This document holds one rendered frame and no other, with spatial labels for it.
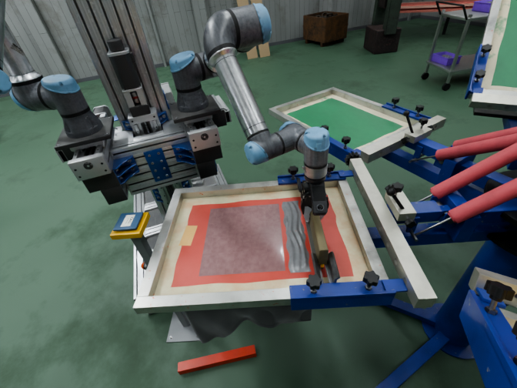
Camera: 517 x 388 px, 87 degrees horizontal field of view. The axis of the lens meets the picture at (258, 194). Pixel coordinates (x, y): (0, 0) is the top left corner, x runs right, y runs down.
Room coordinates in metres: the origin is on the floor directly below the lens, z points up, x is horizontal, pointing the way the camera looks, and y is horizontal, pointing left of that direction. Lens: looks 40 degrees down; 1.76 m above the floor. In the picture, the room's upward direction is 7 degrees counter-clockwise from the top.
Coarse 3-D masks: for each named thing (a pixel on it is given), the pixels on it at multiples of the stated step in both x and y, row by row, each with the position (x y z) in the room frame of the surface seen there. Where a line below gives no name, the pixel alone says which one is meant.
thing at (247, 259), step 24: (192, 240) 0.73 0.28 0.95; (216, 240) 0.71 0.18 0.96; (240, 240) 0.70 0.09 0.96; (264, 240) 0.68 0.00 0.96; (336, 240) 0.64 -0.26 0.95; (192, 264) 0.62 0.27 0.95; (216, 264) 0.60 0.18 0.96; (240, 264) 0.59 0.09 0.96; (264, 264) 0.58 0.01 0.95; (288, 264) 0.57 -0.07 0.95; (312, 264) 0.55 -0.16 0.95
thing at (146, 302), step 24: (192, 192) 0.99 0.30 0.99; (216, 192) 0.98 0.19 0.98; (240, 192) 0.98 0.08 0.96; (168, 216) 0.85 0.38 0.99; (360, 216) 0.71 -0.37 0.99; (168, 240) 0.73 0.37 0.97; (360, 240) 0.61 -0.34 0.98; (144, 288) 0.52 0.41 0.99; (288, 288) 0.46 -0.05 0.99; (144, 312) 0.45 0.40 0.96; (168, 312) 0.45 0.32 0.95
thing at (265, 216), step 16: (192, 208) 0.92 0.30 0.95; (208, 208) 0.91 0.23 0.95; (224, 208) 0.89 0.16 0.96; (240, 208) 0.88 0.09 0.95; (256, 208) 0.87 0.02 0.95; (272, 208) 0.86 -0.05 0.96; (192, 224) 0.82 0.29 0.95; (208, 224) 0.81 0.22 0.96; (224, 224) 0.80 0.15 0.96; (240, 224) 0.79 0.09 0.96; (256, 224) 0.77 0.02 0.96; (272, 224) 0.76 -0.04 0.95; (304, 224) 0.74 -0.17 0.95; (336, 224) 0.72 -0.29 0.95
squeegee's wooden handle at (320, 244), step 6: (312, 216) 0.68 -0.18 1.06; (318, 216) 0.67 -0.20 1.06; (312, 222) 0.65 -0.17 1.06; (318, 222) 0.64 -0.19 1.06; (312, 228) 0.64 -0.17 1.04; (318, 228) 0.62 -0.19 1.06; (312, 234) 0.64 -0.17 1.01; (318, 234) 0.59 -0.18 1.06; (324, 234) 0.59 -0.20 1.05; (318, 240) 0.57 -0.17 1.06; (324, 240) 0.57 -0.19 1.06; (318, 246) 0.55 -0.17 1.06; (324, 246) 0.54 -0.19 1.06; (318, 252) 0.54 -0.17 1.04; (324, 252) 0.53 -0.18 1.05; (318, 258) 0.53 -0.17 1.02; (324, 258) 0.53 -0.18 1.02
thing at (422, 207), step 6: (414, 204) 0.69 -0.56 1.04; (420, 204) 0.69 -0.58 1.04; (426, 204) 0.69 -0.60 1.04; (432, 204) 0.68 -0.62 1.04; (390, 210) 0.68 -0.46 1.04; (420, 210) 0.66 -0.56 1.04; (426, 210) 0.66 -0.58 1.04; (432, 210) 0.65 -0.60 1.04; (438, 210) 0.65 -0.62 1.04; (420, 216) 0.65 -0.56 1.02; (426, 216) 0.65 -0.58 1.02; (432, 216) 0.65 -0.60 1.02; (438, 216) 0.64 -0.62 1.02; (396, 222) 0.65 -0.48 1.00; (402, 222) 0.65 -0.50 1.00
